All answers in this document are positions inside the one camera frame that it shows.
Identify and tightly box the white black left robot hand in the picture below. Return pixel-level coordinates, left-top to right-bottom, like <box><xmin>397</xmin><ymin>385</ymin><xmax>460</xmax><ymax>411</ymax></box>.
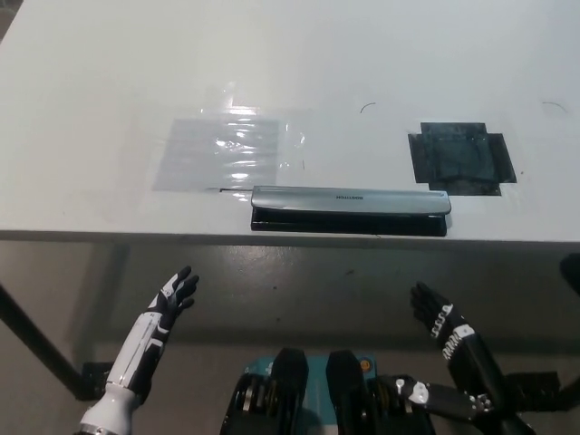
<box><xmin>104</xmin><ymin>265</ymin><xmax>201</xmax><ymax>396</ymax></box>

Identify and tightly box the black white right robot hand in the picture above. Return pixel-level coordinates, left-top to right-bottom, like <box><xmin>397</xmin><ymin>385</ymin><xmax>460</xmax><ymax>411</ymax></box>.
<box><xmin>392</xmin><ymin>280</ymin><xmax>522</xmax><ymax>423</ymax></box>

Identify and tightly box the black table leg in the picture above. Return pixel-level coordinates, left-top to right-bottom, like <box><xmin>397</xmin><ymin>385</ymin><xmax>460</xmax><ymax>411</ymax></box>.
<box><xmin>559</xmin><ymin>253</ymin><xmax>580</xmax><ymax>295</ymax></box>
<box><xmin>0</xmin><ymin>283</ymin><xmax>88</xmax><ymax>401</ymax></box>

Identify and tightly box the black teal robot torso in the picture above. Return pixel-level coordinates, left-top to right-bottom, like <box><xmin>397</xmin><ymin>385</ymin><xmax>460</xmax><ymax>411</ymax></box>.
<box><xmin>219</xmin><ymin>347</ymin><xmax>437</xmax><ymax>435</ymax></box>

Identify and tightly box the clear plastic sheet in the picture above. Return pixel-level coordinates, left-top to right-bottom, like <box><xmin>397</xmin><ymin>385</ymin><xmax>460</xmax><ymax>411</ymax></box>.
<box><xmin>153</xmin><ymin>83</ymin><xmax>314</xmax><ymax>193</ymax></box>

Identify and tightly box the black table foot plate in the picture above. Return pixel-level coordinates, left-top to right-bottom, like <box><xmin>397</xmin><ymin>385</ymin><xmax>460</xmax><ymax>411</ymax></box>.
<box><xmin>505</xmin><ymin>371</ymin><xmax>562</xmax><ymax>396</ymax></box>
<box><xmin>81</xmin><ymin>362</ymin><xmax>151</xmax><ymax>404</ymax></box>

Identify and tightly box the black tape patch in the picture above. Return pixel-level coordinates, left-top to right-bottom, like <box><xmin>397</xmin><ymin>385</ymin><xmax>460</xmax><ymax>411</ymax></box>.
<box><xmin>407</xmin><ymin>121</ymin><xmax>518</xmax><ymax>198</ymax></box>

